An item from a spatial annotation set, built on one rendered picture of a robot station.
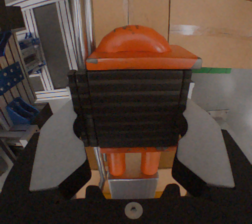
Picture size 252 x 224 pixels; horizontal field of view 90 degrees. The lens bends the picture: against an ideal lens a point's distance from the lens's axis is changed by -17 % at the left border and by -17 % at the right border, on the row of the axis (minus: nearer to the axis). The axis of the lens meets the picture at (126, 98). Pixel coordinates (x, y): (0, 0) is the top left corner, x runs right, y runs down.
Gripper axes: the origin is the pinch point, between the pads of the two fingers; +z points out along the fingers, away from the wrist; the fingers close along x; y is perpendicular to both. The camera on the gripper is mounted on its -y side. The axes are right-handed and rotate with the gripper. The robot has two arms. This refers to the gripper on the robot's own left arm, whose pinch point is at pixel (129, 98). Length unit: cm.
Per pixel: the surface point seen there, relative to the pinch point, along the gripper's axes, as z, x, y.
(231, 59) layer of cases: 67, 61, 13
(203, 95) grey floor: 121, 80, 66
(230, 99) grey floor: 121, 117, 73
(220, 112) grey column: 120, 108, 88
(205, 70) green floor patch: 121, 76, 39
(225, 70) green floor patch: 121, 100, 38
